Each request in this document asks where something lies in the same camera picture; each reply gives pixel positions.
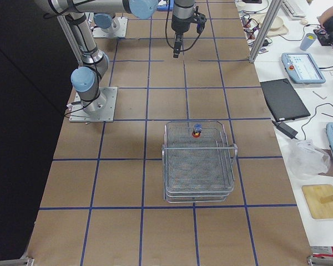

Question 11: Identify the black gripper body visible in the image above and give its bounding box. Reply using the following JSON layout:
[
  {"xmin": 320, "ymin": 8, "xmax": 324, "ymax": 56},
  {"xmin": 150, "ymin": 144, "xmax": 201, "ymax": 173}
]
[{"xmin": 171, "ymin": 16, "xmax": 191, "ymax": 34}]

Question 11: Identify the red emergency stop button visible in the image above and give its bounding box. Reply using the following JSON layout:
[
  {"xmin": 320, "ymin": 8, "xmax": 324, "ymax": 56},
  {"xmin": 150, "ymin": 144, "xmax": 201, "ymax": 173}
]
[{"xmin": 191, "ymin": 123, "xmax": 202, "ymax": 138}]

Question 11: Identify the beige plate on tray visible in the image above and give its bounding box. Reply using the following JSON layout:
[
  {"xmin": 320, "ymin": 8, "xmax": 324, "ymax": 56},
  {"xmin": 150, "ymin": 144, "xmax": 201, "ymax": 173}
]
[{"xmin": 266, "ymin": 16, "xmax": 289, "ymax": 37}]

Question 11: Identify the black laptop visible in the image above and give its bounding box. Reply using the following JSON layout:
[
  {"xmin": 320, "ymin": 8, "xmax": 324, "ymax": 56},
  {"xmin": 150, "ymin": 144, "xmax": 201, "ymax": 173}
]
[{"xmin": 260, "ymin": 78, "xmax": 310, "ymax": 122}]

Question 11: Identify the blue cup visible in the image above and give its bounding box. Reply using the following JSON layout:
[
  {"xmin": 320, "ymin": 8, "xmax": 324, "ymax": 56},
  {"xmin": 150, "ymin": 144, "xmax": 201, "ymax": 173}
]
[{"xmin": 300, "ymin": 33, "xmax": 317, "ymax": 51}]

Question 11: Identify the black power adapter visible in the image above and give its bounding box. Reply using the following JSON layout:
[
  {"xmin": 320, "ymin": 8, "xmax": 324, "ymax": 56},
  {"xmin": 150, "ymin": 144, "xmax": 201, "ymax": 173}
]
[{"xmin": 271, "ymin": 120, "xmax": 298, "ymax": 139}]

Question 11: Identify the clear plastic bag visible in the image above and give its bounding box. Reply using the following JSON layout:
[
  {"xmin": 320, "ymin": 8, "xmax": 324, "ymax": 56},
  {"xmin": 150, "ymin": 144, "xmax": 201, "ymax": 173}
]
[{"xmin": 284, "ymin": 139, "xmax": 331, "ymax": 180}]

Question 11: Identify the wooden board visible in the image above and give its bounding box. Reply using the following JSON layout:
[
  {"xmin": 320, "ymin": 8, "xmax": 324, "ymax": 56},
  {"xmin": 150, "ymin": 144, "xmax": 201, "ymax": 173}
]
[{"xmin": 301, "ymin": 184, "xmax": 333, "ymax": 219}]

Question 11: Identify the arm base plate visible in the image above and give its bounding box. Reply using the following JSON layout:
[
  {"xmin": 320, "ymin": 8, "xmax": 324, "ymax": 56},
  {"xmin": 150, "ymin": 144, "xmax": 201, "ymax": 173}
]
[
  {"xmin": 93, "ymin": 13, "xmax": 128, "ymax": 39},
  {"xmin": 69, "ymin": 87, "xmax": 118, "ymax": 122}
]

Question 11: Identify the aluminium frame post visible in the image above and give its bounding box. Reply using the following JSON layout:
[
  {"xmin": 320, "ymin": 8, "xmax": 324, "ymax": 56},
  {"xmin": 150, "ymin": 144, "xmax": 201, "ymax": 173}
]
[{"xmin": 249, "ymin": 0, "xmax": 282, "ymax": 63}]

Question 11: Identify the wire mesh shelf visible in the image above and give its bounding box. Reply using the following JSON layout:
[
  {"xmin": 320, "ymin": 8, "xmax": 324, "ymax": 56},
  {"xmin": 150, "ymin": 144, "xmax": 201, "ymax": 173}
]
[{"xmin": 162, "ymin": 121, "xmax": 238, "ymax": 203}]

